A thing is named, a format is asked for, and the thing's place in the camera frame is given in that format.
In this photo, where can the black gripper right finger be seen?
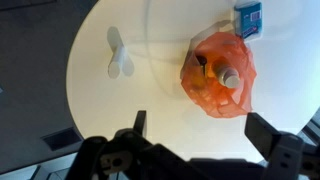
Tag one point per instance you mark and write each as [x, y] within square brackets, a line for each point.
[261, 133]

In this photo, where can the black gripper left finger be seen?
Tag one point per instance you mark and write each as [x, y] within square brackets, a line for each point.
[140, 121]

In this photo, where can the white and orange bottle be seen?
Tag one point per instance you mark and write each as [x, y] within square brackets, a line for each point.
[230, 78]

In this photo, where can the orange plastic bag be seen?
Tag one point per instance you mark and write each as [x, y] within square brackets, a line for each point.
[233, 100]

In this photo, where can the dark yellow-labelled bottle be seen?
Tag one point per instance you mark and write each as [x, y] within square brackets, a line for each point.
[202, 63]

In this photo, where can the white cylindrical tube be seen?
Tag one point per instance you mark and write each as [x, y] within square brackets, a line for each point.
[115, 58]

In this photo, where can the blue and white box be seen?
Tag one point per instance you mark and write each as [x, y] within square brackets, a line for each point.
[249, 18]

